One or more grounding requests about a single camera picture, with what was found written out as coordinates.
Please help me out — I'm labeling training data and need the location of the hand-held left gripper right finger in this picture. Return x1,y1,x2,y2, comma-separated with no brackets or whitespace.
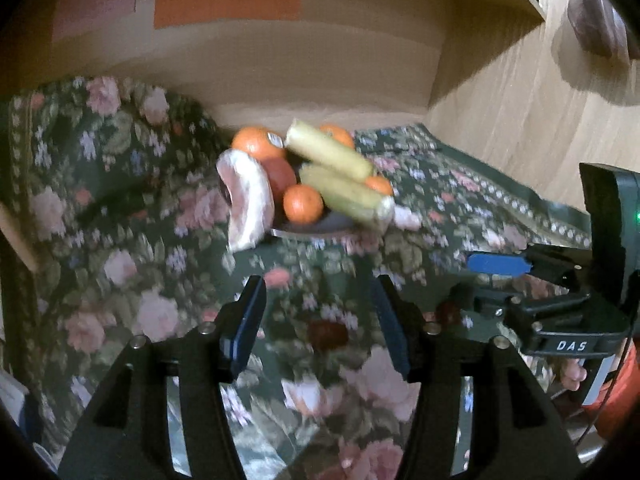
372,274,583,480

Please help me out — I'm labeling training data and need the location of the red tomato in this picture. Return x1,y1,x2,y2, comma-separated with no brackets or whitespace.
262,157,297,203

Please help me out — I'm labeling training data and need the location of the orange sticky note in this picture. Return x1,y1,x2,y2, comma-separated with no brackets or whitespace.
153,0,302,30

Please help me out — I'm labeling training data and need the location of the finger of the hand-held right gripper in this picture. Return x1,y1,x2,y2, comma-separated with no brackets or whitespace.
466,244,594,287
440,282,593,333

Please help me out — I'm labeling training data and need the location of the pink sticky note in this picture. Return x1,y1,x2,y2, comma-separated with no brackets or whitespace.
51,0,138,43

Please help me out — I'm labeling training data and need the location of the small tangerine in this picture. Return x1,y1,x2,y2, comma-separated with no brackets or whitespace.
283,184,325,225
364,175,393,197

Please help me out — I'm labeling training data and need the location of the brown round plate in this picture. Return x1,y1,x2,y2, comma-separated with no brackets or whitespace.
270,160,361,236

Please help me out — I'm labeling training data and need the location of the floral cloth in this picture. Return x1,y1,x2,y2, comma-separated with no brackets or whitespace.
0,75,601,480

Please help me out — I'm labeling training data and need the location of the large orange with sticker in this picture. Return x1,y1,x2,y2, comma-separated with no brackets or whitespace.
231,126,287,163
319,124,356,150

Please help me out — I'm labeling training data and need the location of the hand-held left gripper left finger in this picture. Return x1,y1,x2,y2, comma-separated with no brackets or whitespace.
59,275,268,480

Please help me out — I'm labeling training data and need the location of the tied brown curtain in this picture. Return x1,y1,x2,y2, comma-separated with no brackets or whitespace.
567,0,631,61

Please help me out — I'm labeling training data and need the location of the white peel piece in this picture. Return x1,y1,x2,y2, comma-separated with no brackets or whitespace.
392,205,423,231

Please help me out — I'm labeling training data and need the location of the pink pomelo segment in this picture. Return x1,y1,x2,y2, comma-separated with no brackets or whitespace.
216,149,276,252

